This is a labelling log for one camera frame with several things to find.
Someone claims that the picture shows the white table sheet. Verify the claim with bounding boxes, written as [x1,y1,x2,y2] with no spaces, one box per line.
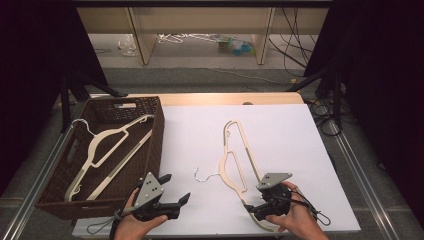
[71,103,362,238]

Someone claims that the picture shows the white hangers on floor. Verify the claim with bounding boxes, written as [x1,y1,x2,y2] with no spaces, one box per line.
[157,32,221,45]

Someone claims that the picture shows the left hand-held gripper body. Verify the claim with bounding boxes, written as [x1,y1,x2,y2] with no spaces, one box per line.
[132,171,183,223]

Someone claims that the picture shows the thin white floor cable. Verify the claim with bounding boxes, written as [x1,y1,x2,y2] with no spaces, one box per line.
[185,66,288,86]

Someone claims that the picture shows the black hanging cables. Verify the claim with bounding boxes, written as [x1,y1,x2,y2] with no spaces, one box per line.
[267,7,320,78]

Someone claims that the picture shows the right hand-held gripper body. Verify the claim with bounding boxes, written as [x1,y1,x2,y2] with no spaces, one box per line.
[256,172,294,218]

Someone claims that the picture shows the black coiled floor cable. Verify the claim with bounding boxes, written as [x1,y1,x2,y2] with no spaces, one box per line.
[307,97,346,138]

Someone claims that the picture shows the beige wooden shelf unit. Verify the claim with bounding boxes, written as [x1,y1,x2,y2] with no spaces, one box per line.
[76,6,330,66]

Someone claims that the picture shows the right hand-held gripper cable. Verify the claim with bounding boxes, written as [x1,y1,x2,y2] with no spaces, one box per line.
[287,187,332,227]

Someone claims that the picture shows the clear plastic bag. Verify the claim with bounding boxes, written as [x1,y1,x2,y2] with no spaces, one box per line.
[116,33,140,57]

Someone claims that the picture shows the hand-held gripper cable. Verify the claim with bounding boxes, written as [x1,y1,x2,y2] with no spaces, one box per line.
[287,187,332,227]
[86,199,138,240]

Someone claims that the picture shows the person's right hand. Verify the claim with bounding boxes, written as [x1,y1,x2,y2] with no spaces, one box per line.
[265,181,330,240]

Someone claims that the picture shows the colourful plastic clutter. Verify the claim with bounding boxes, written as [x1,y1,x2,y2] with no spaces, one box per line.
[215,34,258,57]

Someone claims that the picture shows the left hand-held gripper cable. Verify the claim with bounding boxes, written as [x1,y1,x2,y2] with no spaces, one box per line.
[86,199,138,240]

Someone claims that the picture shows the black tripod stand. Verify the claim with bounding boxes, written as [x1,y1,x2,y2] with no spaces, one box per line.
[59,68,129,134]
[285,63,345,129]

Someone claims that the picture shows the cream wooden clothes hanger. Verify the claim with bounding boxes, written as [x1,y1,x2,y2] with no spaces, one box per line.
[194,119,278,233]
[64,113,156,203]

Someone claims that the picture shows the person's left hand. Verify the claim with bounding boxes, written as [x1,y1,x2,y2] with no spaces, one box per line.
[114,188,169,240]

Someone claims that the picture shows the brown wicker basket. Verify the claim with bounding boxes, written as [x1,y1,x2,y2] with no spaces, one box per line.
[34,95,166,221]

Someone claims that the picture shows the metal floor rail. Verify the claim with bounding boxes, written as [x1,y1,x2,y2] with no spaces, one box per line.
[0,108,92,240]
[327,119,402,240]

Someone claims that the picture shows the dark curtain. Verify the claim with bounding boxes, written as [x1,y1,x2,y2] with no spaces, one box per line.
[303,0,424,229]
[0,0,110,198]

